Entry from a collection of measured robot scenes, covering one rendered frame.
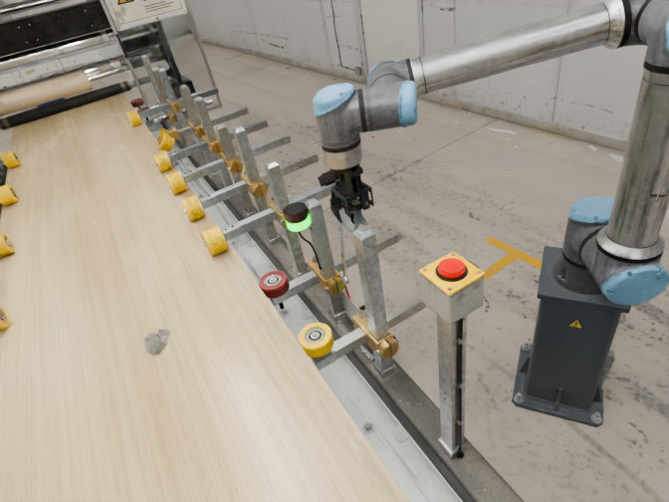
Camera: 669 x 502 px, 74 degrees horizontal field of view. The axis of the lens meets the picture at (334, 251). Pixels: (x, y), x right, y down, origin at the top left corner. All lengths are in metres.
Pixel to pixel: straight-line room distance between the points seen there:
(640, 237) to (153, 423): 1.20
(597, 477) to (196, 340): 1.43
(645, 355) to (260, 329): 1.69
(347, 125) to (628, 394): 1.61
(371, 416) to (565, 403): 0.98
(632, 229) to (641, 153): 0.20
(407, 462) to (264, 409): 0.39
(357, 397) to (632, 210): 0.83
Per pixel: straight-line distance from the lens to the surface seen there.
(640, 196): 1.24
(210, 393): 1.04
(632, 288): 1.37
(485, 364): 2.12
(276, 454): 0.92
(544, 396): 2.00
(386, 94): 0.97
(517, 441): 1.94
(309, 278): 1.27
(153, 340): 1.20
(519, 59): 1.13
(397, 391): 1.18
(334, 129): 0.97
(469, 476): 1.08
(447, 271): 0.68
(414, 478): 1.16
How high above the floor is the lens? 1.68
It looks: 37 degrees down
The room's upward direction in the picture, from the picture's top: 12 degrees counter-clockwise
